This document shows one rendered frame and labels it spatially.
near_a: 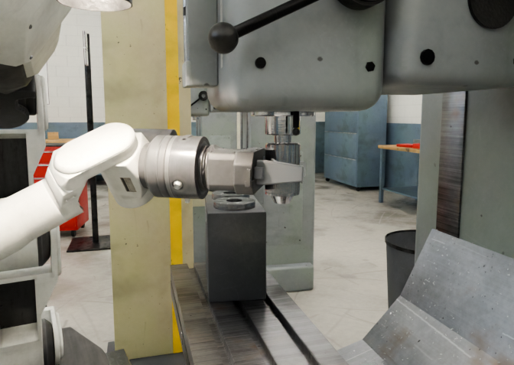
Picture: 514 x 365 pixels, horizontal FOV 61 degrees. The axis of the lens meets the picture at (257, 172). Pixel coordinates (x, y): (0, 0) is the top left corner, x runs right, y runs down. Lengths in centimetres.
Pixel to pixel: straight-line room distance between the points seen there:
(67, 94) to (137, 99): 740
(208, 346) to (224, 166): 34
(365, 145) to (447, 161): 702
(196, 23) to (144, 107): 174
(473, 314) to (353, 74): 46
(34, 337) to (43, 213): 72
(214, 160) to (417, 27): 29
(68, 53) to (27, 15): 890
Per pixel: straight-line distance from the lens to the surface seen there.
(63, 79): 968
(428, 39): 55
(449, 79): 57
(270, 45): 49
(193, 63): 55
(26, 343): 131
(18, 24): 82
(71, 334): 172
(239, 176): 54
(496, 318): 78
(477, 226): 85
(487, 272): 82
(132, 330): 254
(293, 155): 57
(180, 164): 58
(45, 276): 119
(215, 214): 88
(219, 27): 44
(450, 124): 88
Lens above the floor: 130
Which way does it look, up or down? 7 degrees down
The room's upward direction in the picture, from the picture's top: straight up
